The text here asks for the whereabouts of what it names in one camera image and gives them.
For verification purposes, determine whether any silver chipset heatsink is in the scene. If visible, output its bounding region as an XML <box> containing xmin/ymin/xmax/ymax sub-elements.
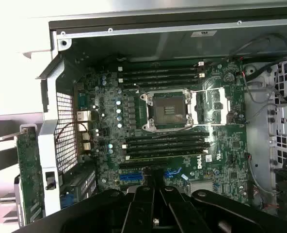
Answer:
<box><xmin>191</xmin><ymin>181</ymin><xmax>217</xmax><ymax>195</ymax></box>

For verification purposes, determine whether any blue expansion slot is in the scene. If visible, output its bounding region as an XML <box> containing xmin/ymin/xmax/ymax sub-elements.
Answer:
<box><xmin>120</xmin><ymin>169</ymin><xmax>184</xmax><ymax>182</ymax></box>

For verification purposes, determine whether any black expansion slot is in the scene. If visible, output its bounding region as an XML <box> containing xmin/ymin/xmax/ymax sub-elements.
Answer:
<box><xmin>119</xmin><ymin>163</ymin><xmax>169</xmax><ymax>170</ymax></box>

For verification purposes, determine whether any black RAM slot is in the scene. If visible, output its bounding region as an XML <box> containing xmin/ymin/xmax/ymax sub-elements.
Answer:
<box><xmin>125</xmin><ymin>149</ymin><xmax>208</xmax><ymax>160</ymax></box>
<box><xmin>119</xmin><ymin>67</ymin><xmax>205</xmax><ymax>78</ymax></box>
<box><xmin>118</xmin><ymin>72</ymin><xmax>206</xmax><ymax>83</ymax></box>
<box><xmin>118</xmin><ymin>62</ymin><xmax>205</xmax><ymax>73</ymax></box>
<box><xmin>125</xmin><ymin>132</ymin><xmax>210</xmax><ymax>141</ymax></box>
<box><xmin>120</xmin><ymin>79</ymin><xmax>202</xmax><ymax>88</ymax></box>
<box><xmin>122</xmin><ymin>144</ymin><xmax>210</xmax><ymax>153</ymax></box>
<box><xmin>125</xmin><ymin>138</ymin><xmax>210</xmax><ymax>147</ymax></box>

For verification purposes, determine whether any green Dell motherboard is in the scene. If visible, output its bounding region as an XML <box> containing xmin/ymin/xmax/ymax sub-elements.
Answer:
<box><xmin>73</xmin><ymin>57</ymin><xmax>250</xmax><ymax>207</ymax></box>

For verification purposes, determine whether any thin metal locking lever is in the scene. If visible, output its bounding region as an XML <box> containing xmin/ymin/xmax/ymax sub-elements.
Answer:
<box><xmin>188</xmin><ymin>122</ymin><xmax>247</xmax><ymax>128</ymax></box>
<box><xmin>189</xmin><ymin>86</ymin><xmax>225</xmax><ymax>94</ymax></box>

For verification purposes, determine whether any CPU socket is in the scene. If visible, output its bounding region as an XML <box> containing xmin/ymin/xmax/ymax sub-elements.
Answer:
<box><xmin>140</xmin><ymin>88</ymin><xmax>195</xmax><ymax>132</ymax></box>

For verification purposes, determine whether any silver socket cover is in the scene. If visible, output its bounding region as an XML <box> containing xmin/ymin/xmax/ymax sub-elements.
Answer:
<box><xmin>193</xmin><ymin>86</ymin><xmax>231</xmax><ymax>125</ymax></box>

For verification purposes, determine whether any metal drive cage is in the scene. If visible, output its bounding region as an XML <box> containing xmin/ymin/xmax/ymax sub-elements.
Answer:
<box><xmin>269</xmin><ymin>58</ymin><xmax>287</xmax><ymax>170</ymax></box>

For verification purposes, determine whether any black open PC case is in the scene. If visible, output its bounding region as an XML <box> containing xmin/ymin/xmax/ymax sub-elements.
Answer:
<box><xmin>35</xmin><ymin>9</ymin><xmax>287</xmax><ymax>233</ymax></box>

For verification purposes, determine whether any white case sticker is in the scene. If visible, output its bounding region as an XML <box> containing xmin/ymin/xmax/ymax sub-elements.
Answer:
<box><xmin>190</xmin><ymin>30</ymin><xmax>217</xmax><ymax>37</ymax></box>

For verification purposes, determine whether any thin grey wire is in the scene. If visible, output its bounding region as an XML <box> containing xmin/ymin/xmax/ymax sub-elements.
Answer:
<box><xmin>244</xmin><ymin>81</ymin><xmax>284</xmax><ymax>103</ymax></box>
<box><xmin>247</xmin><ymin>154</ymin><xmax>266</xmax><ymax>202</ymax></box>

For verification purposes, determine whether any thin red-black fan wire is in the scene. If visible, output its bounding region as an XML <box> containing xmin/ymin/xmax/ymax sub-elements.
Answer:
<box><xmin>55</xmin><ymin>121</ymin><xmax>97</xmax><ymax>147</ymax></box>

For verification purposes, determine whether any grey arched wire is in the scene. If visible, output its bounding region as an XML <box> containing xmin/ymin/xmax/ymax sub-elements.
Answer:
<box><xmin>227</xmin><ymin>33</ymin><xmax>287</xmax><ymax>60</ymax></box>

